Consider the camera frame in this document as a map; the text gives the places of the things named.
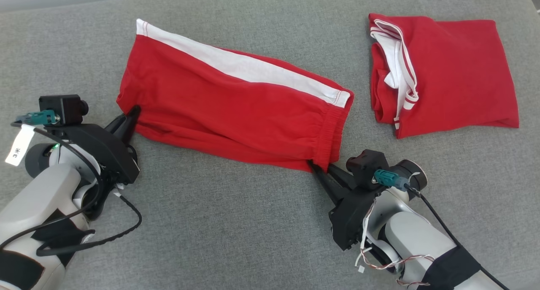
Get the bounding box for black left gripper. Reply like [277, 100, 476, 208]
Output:
[46, 106, 141, 185]

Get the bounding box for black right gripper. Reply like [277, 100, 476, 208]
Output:
[309, 161, 380, 252]

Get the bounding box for red shorts with white stripe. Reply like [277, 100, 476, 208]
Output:
[116, 19, 354, 173]

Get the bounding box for thin black camera cable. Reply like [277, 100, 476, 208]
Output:
[0, 121, 104, 250]
[407, 187, 511, 290]

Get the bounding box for black sleeved left arm cable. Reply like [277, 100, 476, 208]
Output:
[36, 192, 143, 257]

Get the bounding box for teal left camera connector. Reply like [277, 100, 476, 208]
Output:
[15, 110, 59, 126]

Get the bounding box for white paper label tag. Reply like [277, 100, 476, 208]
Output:
[5, 125, 36, 167]

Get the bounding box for thin black left camera cable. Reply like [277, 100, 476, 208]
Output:
[0, 121, 104, 250]

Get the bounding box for teal right camera connector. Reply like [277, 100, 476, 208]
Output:
[373, 169, 412, 192]

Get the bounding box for teal camera connector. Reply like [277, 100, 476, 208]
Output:
[373, 169, 412, 192]
[15, 110, 59, 126]

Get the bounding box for thin black right camera cable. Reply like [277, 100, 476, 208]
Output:
[407, 187, 511, 290]

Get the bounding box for red basketball jersey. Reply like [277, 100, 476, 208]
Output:
[368, 14, 519, 139]

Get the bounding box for red white thin wires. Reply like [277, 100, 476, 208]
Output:
[354, 197, 435, 287]

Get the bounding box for grey fabric sofa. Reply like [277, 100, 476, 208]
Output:
[0, 0, 540, 290]

